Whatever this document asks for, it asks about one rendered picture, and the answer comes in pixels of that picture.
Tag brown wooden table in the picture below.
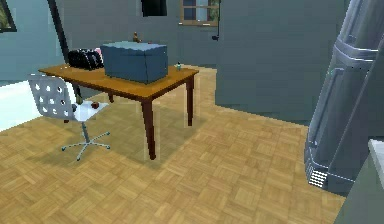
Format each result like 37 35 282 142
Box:
38 63 200 161

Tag wooden framed window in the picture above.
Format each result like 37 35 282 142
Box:
179 0 221 27

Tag white perforated swivel chair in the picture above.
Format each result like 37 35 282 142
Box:
27 73 112 162

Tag grey worktop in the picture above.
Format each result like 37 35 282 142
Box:
333 139 384 224

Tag grey fridge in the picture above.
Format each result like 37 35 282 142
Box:
303 0 384 196

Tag black framed wall picture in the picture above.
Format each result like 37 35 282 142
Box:
0 0 18 34

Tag black floor lamp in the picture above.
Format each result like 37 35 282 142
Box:
46 0 83 105

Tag black pull cord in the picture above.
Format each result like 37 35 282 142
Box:
211 0 222 42

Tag dark wall picture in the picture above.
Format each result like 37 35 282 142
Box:
140 0 168 18

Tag blue-grey box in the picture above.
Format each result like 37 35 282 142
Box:
100 40 169 85

